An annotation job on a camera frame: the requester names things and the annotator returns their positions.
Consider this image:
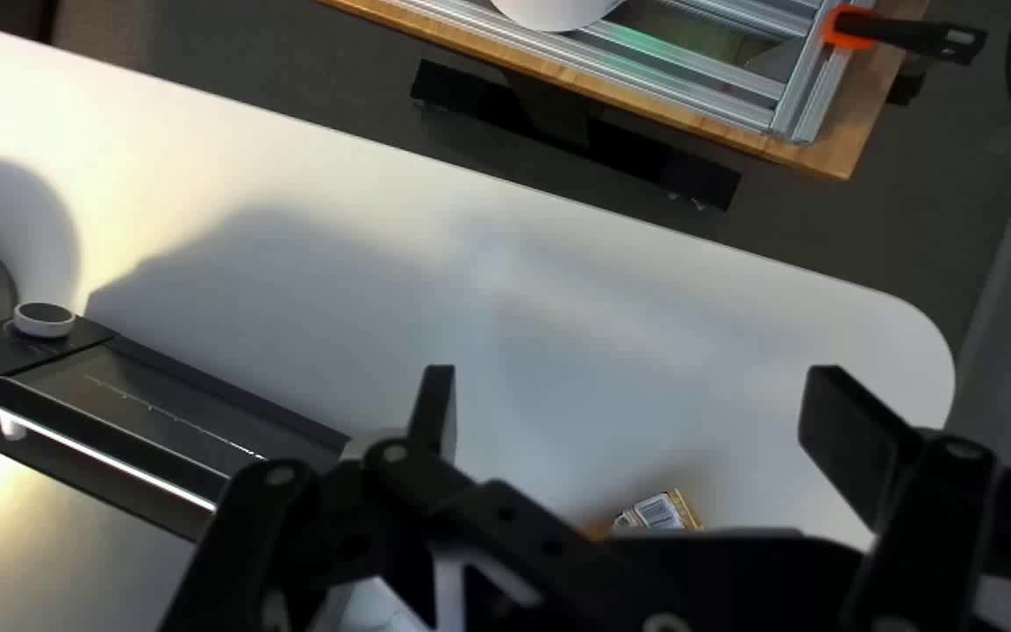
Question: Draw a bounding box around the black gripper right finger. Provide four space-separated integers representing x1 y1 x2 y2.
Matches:
798 367 925 529

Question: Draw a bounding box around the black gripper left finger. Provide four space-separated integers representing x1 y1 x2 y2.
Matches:
407 367 456 462

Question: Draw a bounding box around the small orange label card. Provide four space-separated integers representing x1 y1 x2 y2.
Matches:
592 487 703 539

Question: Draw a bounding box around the orange black clamp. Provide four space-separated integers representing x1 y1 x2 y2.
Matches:
822 7 986 66

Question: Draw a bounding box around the wooden board with metal frame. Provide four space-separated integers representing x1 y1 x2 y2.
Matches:
316 0 925 184

